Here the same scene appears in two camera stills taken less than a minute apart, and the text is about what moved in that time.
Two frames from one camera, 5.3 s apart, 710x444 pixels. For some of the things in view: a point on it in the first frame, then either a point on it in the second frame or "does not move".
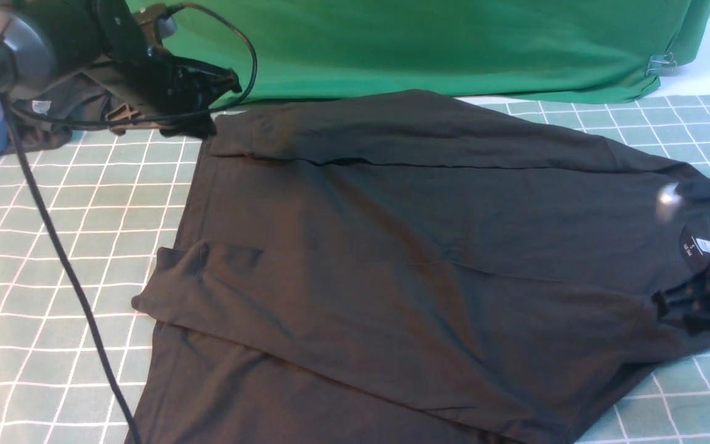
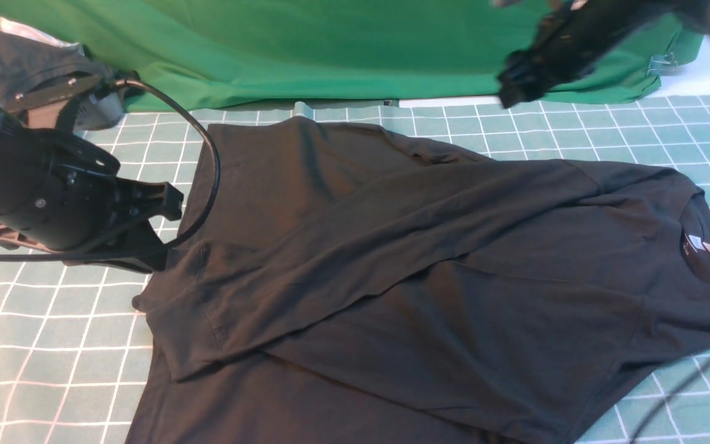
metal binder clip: x=661 y=65 does not move
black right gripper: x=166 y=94 -> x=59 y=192
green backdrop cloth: x=286 y=50 does not move
